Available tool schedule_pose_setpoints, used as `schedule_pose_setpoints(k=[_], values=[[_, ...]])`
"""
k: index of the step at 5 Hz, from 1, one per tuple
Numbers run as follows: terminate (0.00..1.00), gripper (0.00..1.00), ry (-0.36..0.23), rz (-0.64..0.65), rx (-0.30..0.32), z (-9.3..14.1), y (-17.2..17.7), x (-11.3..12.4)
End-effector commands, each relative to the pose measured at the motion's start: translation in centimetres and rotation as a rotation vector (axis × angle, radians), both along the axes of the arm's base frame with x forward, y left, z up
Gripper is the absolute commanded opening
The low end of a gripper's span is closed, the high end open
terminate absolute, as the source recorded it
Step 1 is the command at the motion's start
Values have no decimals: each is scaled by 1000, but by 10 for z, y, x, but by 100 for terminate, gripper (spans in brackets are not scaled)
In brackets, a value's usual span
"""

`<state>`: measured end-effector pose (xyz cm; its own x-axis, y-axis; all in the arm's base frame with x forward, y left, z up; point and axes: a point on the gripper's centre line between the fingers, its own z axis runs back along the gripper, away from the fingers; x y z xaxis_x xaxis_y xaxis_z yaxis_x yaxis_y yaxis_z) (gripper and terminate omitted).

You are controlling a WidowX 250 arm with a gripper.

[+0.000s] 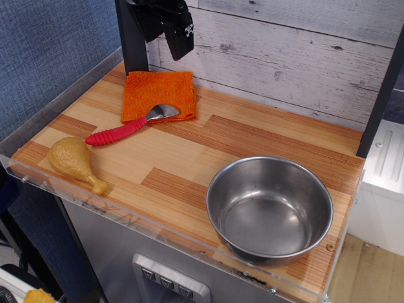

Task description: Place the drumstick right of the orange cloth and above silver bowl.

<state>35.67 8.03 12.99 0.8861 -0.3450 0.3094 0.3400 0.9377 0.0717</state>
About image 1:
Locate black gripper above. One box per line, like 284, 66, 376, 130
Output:
127, 0, 194, 61

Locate yellow toy chicken drumstick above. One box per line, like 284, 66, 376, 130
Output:
47, 137, 109, 195

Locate stainless steel bowl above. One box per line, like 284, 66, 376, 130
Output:
206, 156, 333, 266

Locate orange folded cloth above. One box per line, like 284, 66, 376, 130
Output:
121, 71, 198, 124

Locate clear acrylic table guard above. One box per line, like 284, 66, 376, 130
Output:
1, 50, 364, 302

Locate silver button control panel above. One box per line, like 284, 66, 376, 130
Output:
133, 253, 211, 303

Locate white plastic cabinet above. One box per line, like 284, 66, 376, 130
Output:
347, 120, 403, 256

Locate yellow object bottom left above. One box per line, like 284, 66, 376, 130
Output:
23, 288, 56, 303

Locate black vertical frame post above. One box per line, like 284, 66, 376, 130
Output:
115, 0, 149, 74

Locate red handled metal spoon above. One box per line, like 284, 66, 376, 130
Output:
85, 104, 181, 146

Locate black right frame post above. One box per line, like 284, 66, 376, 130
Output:
356, 27, 403, 158

